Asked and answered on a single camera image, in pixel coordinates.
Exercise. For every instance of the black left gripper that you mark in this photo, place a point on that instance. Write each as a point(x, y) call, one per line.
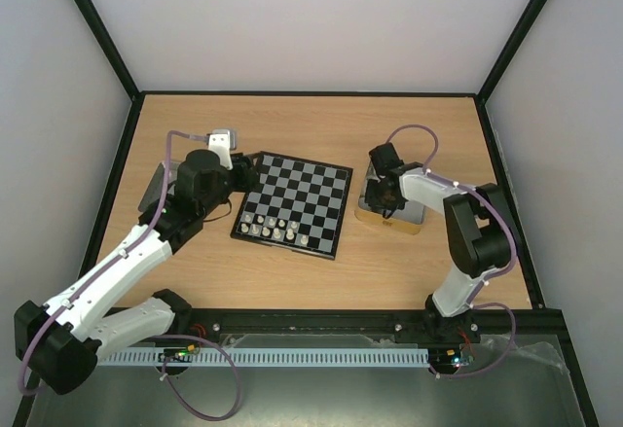
point(248, 177)

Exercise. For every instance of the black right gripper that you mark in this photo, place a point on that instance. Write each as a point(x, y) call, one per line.
point(383, 193)

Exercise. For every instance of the gold tin of white pieces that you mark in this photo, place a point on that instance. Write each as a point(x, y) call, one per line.
point(408, 220)

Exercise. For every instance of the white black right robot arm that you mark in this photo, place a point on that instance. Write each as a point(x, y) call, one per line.
point(478, 225)

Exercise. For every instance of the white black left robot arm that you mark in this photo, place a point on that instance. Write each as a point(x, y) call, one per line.
point(63, 339)

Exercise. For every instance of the black white chess board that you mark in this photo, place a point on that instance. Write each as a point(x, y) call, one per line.
point(312, 193)

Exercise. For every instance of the silver tray of black pieces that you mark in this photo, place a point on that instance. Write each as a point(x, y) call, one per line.
point(154, 188)

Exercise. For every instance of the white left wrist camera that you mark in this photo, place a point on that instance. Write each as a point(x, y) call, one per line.
point(221, 142)

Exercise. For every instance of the black cage frame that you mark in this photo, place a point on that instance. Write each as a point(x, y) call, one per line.
point(519, 33)

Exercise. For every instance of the light blue cable duct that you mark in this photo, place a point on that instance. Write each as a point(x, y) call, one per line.
point(272, 358)

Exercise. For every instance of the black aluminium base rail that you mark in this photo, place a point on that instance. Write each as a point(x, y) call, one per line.
point(402, 326)

